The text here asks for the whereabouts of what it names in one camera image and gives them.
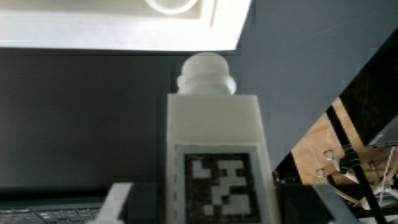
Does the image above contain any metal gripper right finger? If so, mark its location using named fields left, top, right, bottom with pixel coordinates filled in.
left=312, top=185, right=360, bottom=224

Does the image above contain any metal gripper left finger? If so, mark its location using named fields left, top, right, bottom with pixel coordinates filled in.
left=94, top=182, right=133, bottom=224

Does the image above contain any white leg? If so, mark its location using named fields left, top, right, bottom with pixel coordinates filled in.
left=165, top=53, right=280, bottom=224

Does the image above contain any white square table top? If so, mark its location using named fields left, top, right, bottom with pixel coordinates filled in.
left=0, top=0, right=252, bottom=51

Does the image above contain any laptop keyboard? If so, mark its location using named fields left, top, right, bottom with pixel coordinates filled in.
left=0, top=208, right=97, bottom=224

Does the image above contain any wooden frame in background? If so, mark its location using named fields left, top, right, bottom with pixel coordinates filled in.
left=289, top=96, right=398, bottom=208

